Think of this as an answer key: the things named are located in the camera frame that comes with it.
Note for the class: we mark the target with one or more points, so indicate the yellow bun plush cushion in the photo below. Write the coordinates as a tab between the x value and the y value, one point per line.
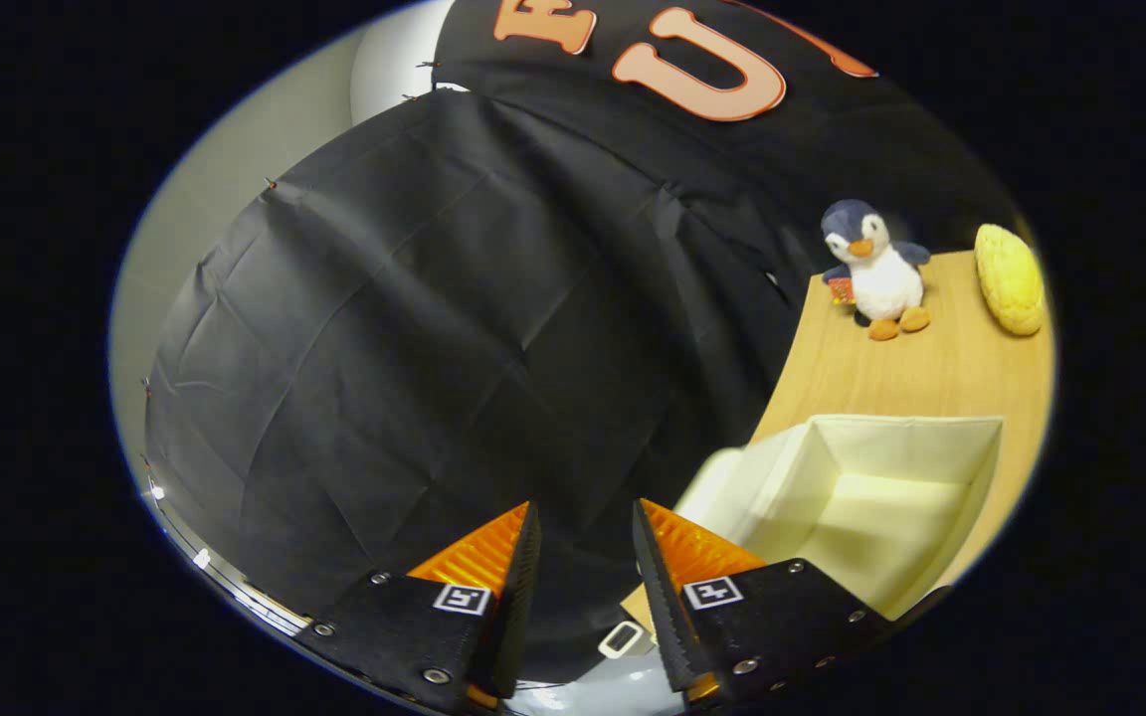
1011	278

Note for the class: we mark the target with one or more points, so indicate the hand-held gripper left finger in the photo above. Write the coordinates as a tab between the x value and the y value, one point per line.
518	597

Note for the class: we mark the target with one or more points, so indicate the cream fabric storage box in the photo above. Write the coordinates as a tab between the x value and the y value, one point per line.
861	497

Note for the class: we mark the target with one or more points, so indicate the penguin plush toy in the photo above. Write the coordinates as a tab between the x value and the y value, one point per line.
881	278

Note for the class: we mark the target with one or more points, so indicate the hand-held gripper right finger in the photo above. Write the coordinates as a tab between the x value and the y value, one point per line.
658	597

